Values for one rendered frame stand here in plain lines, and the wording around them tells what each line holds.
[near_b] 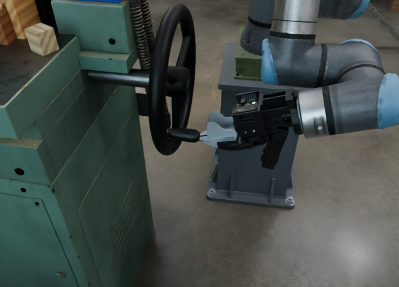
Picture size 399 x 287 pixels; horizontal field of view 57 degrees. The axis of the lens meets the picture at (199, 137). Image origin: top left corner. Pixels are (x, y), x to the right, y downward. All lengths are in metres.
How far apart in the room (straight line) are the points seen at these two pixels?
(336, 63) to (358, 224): 0.96
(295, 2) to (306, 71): 0.13
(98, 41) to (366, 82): 0.48
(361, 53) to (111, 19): 0.46
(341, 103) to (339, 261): 0.90
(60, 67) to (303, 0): 0.45
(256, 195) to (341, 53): 0.92
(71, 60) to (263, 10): 0.66
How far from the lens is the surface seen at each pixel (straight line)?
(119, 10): 0.67
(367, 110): 0.67
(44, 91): 0.64
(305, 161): 1.78
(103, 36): 0.71
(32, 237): 0.87
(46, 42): 0.67
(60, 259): 0.90
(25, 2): 0.75
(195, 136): 0.64
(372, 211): 1.67
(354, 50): 0.78
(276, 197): 1.57
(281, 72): 0.75
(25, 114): 0.60
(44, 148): 0.66
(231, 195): 1.53
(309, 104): 0.67
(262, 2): 1.18
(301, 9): 0.74
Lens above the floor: 1.19
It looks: 40 degrees down
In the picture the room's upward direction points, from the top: straight up
